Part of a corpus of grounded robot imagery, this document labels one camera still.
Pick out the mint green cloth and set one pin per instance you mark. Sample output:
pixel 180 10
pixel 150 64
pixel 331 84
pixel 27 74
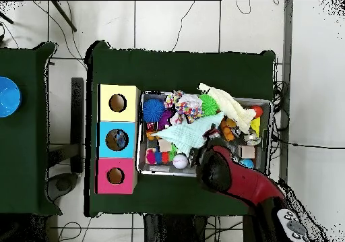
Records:
pixel 186 134

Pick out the colourful patterned cloth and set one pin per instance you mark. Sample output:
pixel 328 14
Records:
pixel 170 99
pixel 188 108

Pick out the blue spiky ball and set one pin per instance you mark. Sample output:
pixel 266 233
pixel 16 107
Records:
pixel 154 110

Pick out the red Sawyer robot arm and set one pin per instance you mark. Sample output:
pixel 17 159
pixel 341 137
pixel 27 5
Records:
pixel 242 180

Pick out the shallow clear mesh bin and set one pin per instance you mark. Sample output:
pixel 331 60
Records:
pixel 141 166

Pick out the wooden box with three holes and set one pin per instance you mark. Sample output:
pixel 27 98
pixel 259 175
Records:
pixel 129 166

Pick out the purple spiky ball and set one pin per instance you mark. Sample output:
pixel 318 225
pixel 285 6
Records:
pixel 165 120

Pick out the pale pink ball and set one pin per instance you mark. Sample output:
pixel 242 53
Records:
pixel 180 161

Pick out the green spiky ball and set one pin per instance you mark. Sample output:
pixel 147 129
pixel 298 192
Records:
pixel 210 105

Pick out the orange bear toy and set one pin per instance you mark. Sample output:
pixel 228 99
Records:
pixel 227 129

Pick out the pale yellow cloth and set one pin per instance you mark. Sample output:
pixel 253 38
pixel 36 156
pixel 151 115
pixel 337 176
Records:
pixel 226 106

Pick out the small wooden cube block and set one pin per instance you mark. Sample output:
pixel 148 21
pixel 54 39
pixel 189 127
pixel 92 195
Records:
pixel 247 152

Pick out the round silver tin can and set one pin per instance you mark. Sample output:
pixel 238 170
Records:
pixel 252 139

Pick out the small blue globe ball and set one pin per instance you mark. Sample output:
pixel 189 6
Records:
pixel 247 163

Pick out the small red ball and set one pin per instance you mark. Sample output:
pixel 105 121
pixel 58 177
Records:
pixel 257 111

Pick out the side table with green cloth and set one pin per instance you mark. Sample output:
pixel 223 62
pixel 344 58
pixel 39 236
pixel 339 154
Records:
pixel 35 145

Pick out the blue bowl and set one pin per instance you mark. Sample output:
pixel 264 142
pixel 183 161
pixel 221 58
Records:
pixel 8 96

